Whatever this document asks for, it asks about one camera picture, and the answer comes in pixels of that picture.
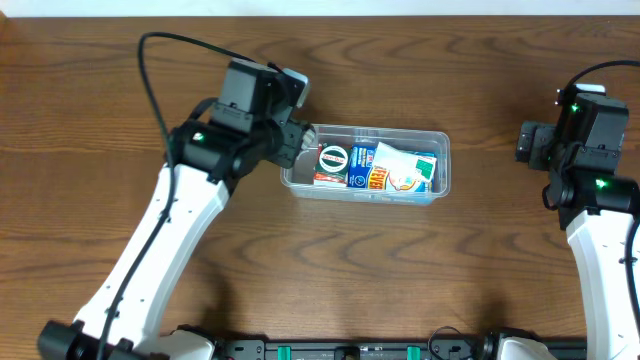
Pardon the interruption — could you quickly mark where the dark syrup bottle white cap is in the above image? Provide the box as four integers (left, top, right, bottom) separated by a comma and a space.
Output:
300, 127, 316, 151

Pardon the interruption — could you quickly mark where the green ointment box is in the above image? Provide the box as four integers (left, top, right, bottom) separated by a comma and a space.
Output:
314, 142, 351, 176

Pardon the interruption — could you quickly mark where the red Panadol box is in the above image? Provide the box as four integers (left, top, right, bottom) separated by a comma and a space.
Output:
313, 170, 348, 187

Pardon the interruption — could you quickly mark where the blue Kool Fever box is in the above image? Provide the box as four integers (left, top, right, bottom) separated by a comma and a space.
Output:
347, 144, 433, 193

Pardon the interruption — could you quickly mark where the white green medicine box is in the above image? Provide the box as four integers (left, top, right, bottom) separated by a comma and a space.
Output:
373, 142, 437, 181

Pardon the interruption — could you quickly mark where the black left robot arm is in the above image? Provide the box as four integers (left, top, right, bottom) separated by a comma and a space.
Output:
37, 58, 315, 359

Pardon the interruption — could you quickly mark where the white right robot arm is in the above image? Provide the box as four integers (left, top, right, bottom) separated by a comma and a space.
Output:
515, 84, 639, 359

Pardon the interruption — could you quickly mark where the clear plastic container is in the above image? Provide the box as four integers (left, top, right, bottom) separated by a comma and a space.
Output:
281, 124, 451, 205

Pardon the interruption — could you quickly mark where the black mounting rail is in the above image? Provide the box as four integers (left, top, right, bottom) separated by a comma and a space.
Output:
164, 324, 587, 360

